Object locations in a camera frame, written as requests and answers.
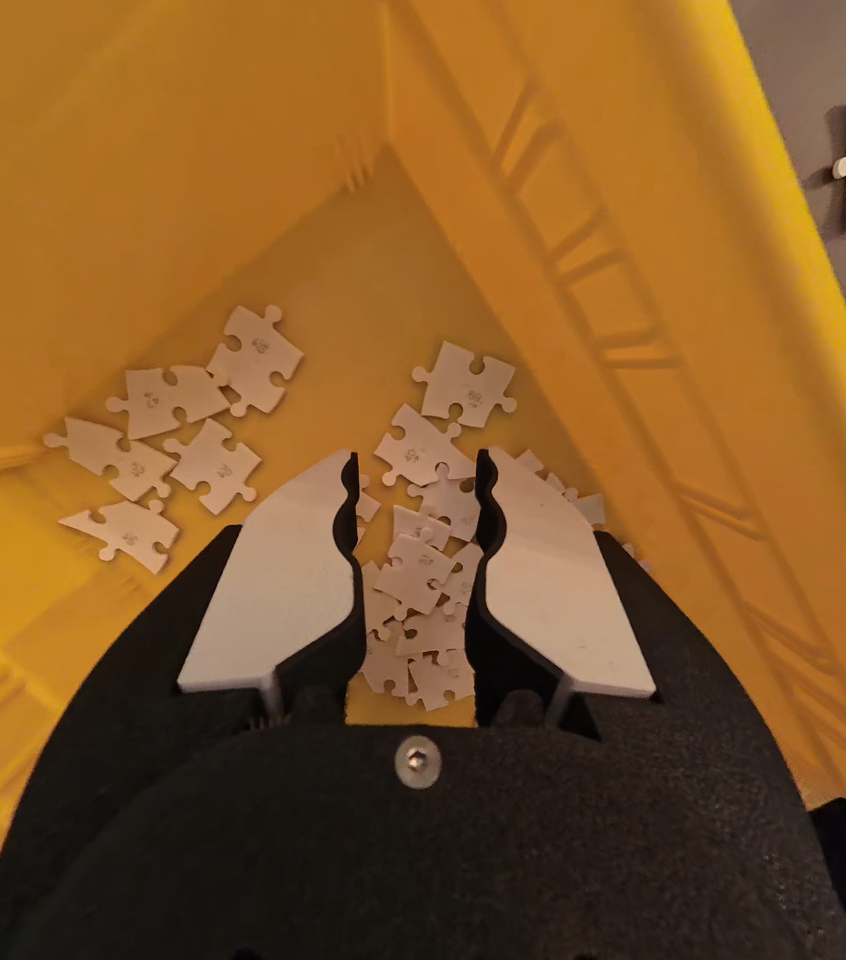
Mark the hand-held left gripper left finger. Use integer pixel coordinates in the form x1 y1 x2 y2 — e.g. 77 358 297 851
177 450 367 695

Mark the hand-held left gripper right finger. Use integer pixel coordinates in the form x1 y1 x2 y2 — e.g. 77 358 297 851
465 447 658 699

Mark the heap of white puzzle pieces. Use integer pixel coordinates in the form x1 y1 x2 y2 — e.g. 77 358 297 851
44 303 652 714

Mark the yellow plastic bin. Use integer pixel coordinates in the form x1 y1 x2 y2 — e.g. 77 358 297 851
0 0 846 841

